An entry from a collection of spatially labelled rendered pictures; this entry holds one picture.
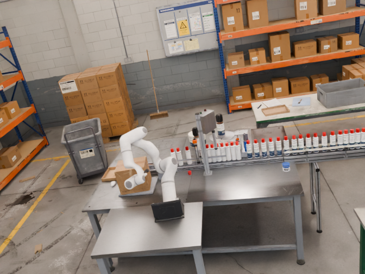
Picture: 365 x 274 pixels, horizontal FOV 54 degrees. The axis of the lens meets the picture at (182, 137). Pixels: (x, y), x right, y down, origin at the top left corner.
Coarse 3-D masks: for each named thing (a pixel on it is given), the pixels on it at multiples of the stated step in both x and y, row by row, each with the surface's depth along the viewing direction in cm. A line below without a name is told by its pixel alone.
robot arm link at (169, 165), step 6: (162, 162) 323; (168, 162) 318; (174, 162) 319; (162, 168) 323; (168, 168) 317; (174, 168) 320; (168, 174) 318; (174, 174) 323; (162, 180) 318; (168, 180) 316
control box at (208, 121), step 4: (204, 112) 350; (208, 112) 348; (212, 112) 349; (200, 116) 342; (204, 116) 341; (208, 116) 345; (212, 116) 350; (200, 120) 344; (204, 120) 342; (208, 120) 346; (212, 120) 351; (204, 124) 344; (208, 124) 347; (212, 124) 352; (204, 128) 346; (208, 128) 348; (212, 128) 353; (204, 132) 348; (208, 132) 349
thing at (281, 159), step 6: (186, 162) 390; (234, 162) 371; (240, 162) 370; (246, 162) 370; (252, 162) 368; (258, 162) 367; (264, 162) 367; (270, 162) 365; (276, 162) 364; (180, 168) 383; (186, 168) 382; (192, 168) 381; (198, 168) 380; (204, 168) 379; (210, 168) 378
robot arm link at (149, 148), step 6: (132, 144) 320; (138, 144) 318; (144, 144) 318; (150, 144) 318; (144, 150) 319; (150, 150) 317; (156, 150) 320; (150, 156) 321; (156, 156) 321; (156, 162) 325; (156, 168) 327
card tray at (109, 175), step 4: (108, 168) 415; (112, 168) 416; (108, 172) 412; (112, 172) 410; (104, 176) 402; (108, 176) 404; (112, 176) 402; (104, 180) 394; (108, 180) 393; (112, 180) 392
